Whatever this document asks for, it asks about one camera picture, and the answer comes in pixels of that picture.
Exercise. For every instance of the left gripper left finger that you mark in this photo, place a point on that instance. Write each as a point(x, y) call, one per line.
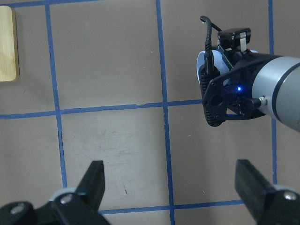
point(67, 207)

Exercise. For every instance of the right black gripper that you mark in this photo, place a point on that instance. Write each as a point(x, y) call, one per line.
point(227, 91)

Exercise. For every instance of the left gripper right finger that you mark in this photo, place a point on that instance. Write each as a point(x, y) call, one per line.
point(268, 204)

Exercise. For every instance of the light blue plastic cup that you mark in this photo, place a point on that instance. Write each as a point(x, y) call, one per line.
point(211, 63)

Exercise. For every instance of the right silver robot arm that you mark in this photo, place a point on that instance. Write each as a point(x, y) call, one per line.
point(277, 85)

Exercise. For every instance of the wooden cup stand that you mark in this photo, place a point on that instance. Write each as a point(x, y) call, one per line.
point(9, 60)

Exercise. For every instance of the right wrist camera with cable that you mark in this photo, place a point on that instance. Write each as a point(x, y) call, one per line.
point(233, 39)

